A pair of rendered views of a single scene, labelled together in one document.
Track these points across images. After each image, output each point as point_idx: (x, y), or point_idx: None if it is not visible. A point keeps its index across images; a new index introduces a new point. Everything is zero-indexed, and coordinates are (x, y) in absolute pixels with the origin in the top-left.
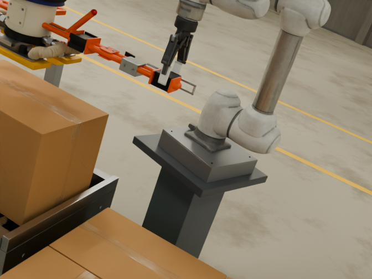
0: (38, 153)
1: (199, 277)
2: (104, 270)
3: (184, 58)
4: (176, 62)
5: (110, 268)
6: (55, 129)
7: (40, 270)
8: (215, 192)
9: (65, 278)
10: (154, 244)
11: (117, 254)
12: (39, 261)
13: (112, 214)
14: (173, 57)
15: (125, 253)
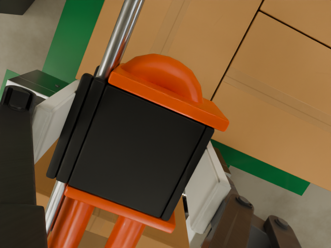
0: (186, 230)
1: None
2: (217, 58)
3: (0, 115)
4: (38, 154)
5: (209, 52)
6: (159, 243)
7: (240, 127)
8: None
9: (245, 100)
10: None
11: (179, 48)
12: (225, 132)
13: (90, 69)
14: (240, 232)
15: (173, 37)
